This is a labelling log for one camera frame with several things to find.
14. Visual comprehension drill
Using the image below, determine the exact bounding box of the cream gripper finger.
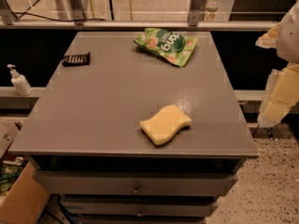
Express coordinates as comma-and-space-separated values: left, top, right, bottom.
257, 63, 299, 128
255, 23, 279, 49

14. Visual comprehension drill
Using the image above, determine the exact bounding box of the yellow sponge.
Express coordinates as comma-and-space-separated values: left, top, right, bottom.
139, 105, 192, 146

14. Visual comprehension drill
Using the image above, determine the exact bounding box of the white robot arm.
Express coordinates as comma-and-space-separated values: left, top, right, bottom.
255, 1, 299, 128

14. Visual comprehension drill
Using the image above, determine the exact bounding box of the green rice chip bag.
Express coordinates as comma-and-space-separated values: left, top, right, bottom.
134, 28, 198, 67

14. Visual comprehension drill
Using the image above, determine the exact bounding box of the black chocolate bar wrapper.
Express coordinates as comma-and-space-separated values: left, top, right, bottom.
62, 52, 91, 67

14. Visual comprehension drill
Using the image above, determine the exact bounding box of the grey metal railing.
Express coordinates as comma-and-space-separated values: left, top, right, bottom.
0, 0, 299, 33

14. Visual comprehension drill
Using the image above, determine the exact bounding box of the grey drawer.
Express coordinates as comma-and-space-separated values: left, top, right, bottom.
62, 198, 218, 217
33, 171, 237, 196

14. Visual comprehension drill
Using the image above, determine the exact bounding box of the grey top drawer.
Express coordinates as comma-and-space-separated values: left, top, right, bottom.
33, 171, 237, 196

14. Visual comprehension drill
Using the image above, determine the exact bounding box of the white pump bottle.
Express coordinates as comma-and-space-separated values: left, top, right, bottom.
7, 64, 33, 96

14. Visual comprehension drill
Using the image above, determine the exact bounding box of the cardboard box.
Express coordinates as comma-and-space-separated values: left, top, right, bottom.
0, 163, 50, 224

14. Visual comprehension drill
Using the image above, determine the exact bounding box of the black cable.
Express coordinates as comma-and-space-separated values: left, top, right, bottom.
12, 11, 107, 22

